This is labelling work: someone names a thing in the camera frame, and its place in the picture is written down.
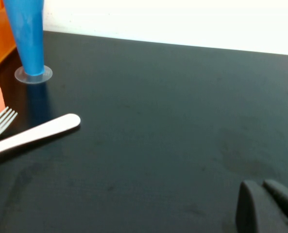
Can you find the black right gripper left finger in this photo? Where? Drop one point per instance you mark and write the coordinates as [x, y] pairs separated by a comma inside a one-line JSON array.
[[255, 211]]

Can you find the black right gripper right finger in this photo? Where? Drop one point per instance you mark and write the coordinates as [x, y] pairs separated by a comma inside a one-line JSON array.
[[285, 197]]

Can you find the blue cone with clear base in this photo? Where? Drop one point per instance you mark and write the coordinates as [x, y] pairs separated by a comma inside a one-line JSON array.
[[29, 36]]

